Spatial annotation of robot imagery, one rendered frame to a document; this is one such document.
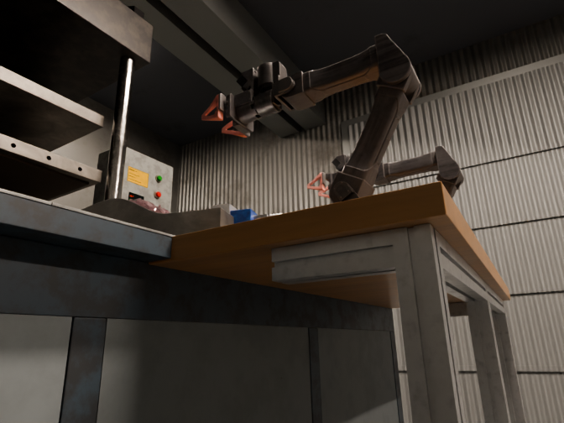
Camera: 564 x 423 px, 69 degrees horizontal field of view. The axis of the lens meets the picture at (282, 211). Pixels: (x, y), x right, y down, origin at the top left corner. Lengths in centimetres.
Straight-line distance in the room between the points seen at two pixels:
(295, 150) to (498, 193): 174
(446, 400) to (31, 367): 47
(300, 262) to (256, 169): 348
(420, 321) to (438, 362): 5
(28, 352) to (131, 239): 18
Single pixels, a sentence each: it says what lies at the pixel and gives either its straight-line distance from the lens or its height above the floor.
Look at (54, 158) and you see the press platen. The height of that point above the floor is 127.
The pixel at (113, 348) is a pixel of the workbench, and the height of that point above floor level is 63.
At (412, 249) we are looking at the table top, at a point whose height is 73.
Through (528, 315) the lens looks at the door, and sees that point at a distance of 299.
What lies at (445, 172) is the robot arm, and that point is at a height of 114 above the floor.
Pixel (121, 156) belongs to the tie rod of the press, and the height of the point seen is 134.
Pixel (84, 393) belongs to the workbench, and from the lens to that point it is 64.
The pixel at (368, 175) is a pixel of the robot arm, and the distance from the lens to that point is 84.
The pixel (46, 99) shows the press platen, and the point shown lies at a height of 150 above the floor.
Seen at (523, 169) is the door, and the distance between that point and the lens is 318.
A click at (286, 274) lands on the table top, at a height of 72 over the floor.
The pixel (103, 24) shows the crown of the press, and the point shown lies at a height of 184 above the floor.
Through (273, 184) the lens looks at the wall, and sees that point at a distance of 385.
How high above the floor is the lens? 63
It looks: 18 degrees up
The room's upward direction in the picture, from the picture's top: 2 degrees counter-clockwise
